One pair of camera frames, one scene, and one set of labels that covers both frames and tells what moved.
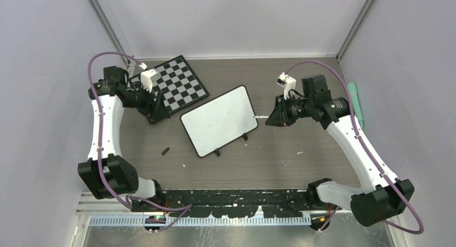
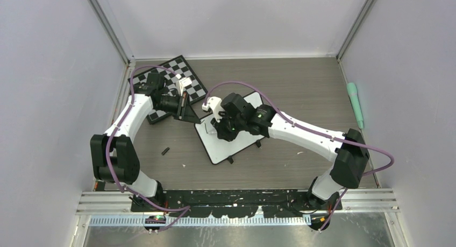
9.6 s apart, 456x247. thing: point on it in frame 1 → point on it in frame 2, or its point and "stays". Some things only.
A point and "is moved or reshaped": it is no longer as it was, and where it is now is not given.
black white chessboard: (178, 83) stays
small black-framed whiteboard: (219, 120) is moved or reshaped
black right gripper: (279, 116) → (222, 133)
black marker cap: (165, 150) stays
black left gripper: (157, 111) → (185, 112)
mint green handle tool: (353, 91) stays
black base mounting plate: (237, 203) stays
